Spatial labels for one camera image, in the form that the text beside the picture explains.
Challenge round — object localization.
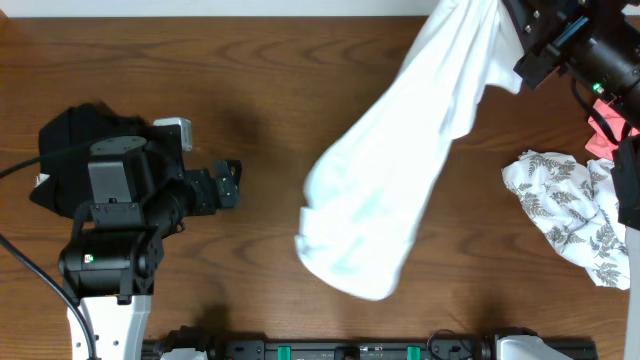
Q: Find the white fern-print garment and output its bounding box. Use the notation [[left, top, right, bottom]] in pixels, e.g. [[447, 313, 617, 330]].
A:
[[502, 150, 630, 290]]

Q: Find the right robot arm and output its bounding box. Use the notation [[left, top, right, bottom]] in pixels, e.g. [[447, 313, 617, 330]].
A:
[[505, 0, 639, 359]]

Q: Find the pink garment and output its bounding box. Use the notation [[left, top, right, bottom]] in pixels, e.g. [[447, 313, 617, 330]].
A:
[[584, 97, 640, 161]]

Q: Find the white printed t-shirt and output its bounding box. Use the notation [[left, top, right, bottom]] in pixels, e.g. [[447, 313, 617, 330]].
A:
[[295, 0, 523, 301]]

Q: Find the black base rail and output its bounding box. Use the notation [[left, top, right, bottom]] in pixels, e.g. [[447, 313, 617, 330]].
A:
[[141, 327, 599, 360]]

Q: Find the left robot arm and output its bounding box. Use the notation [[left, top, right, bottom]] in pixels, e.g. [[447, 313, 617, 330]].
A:
[[59, 135, 242, 359]]

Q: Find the folded black garment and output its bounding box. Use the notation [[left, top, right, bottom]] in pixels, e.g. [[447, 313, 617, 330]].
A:
[[29, 102, 146, 218]]

